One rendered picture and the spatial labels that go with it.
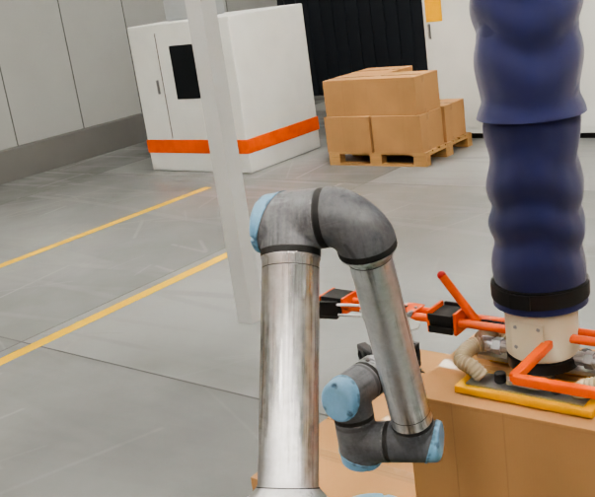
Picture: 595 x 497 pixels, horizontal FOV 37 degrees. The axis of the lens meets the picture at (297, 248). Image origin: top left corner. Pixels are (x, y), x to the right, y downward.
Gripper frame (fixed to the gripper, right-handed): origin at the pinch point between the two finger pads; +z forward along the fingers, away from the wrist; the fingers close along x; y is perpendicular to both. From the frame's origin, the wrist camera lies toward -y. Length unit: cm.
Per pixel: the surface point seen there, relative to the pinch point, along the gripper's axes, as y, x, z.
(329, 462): -43, -52, 13
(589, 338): 40.2, 1.3, 11.0
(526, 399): 29.3, -10.9, -0.7
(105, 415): -233, -105, 75
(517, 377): 33.4, 1.1, -13.3
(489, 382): 18.4, -10.0, 3.2
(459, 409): 14.1, -14.4, -5.1
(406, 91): -348, -19, 586
